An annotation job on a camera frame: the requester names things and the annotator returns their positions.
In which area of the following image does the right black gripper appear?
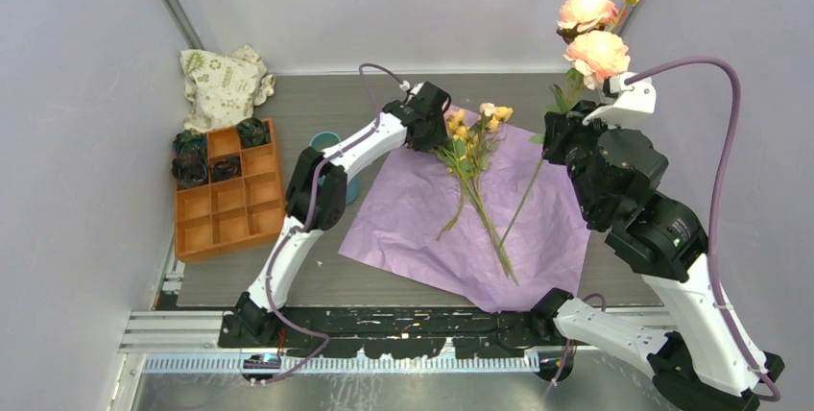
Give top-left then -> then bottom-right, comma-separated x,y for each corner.
538,97 -> 620,220

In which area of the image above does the teal cylindrical vase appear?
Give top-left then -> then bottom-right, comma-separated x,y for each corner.
308,131 -> 363,207

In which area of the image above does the pink paper flower bouquet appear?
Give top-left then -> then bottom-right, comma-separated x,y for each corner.
340,117 -> 589,312

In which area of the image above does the white yellow flower stem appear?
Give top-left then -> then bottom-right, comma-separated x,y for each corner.
469,103 -> 519,285

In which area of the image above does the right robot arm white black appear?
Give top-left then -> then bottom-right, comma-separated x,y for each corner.
532,101 -> 784,410

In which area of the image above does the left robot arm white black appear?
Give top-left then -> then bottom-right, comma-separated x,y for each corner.
219,82 -> 452,348

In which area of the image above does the dark rolled fabric top-right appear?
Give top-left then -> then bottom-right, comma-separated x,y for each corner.
235,117 -> 271,149

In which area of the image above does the dark rolled fabric center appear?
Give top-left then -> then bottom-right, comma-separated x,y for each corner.
210,156 -> 242,183

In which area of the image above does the cream printed cloth bag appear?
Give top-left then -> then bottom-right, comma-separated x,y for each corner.
180,44 -> 276,133

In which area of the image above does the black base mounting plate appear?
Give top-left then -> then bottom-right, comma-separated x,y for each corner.
217,306 -> 565,359

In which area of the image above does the orange compartment tray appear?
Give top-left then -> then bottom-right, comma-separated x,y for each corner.
174,118 -> 285,263

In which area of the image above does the dark rolled fabric top-left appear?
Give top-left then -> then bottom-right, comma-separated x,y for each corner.
172,130 -> 207,156

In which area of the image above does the dark rolled fabric middle-left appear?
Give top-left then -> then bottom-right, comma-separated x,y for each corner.
171,151 -> 209,190

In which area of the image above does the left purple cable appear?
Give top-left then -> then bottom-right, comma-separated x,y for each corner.
260,62 -> 412,387

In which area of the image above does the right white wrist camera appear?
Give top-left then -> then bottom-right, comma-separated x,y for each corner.
582,72 -> 657,128

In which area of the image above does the aluminium rail frame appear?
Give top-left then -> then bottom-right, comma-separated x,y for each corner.
120,310 -> 546,381

